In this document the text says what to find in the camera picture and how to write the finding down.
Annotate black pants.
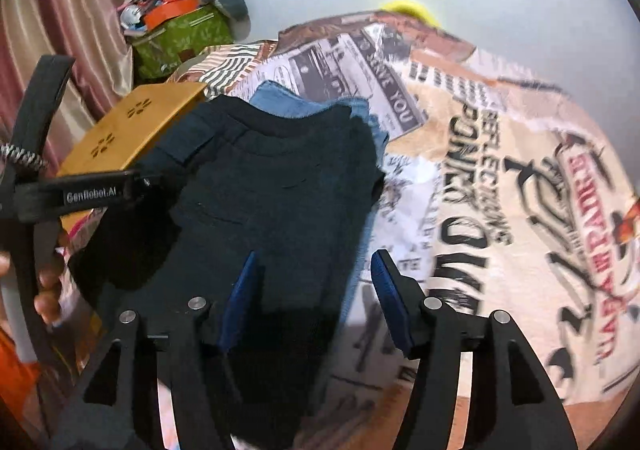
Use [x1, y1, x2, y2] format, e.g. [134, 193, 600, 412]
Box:
[70, 96, 381, 449]

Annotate left hand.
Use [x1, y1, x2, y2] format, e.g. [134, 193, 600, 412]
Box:
[0, 229, 68, 329]

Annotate wooden lap table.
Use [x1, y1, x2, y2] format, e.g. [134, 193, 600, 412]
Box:
[55, 81, 208, 234]

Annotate green patterned box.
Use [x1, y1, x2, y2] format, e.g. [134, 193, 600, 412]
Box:
[131, 5, 233, 81]

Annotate pink striped curtain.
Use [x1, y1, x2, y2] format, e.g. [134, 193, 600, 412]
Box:
[1, 0, 132, 174]

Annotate newspaper print bed sheet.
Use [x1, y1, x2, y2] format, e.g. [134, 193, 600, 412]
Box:
[181, 12, 639, 449]

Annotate orange box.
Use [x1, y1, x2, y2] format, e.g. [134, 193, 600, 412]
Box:
[143, 0, 200, 31]

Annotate folded blue jeans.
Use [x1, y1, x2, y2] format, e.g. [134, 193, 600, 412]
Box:
[250, 81, 390, 331]

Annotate yellow pillow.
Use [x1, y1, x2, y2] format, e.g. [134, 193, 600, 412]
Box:
[381, 0, 440, 28]

